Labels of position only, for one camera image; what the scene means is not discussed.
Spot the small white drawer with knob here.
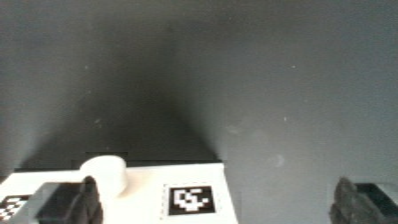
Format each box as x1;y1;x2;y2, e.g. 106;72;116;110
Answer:
0;156;239;224

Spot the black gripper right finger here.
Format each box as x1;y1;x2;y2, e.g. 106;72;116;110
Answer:
330;177;398;224

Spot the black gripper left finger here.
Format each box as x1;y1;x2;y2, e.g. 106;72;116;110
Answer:
24;176;104;224

